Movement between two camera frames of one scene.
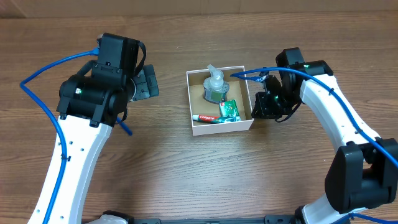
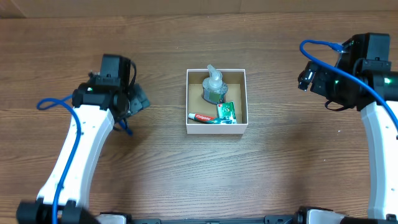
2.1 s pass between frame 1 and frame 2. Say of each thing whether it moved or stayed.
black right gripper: moved
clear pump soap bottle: stayed
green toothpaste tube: moved
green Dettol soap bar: moved
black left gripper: moved
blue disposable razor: stayed
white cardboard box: stayed
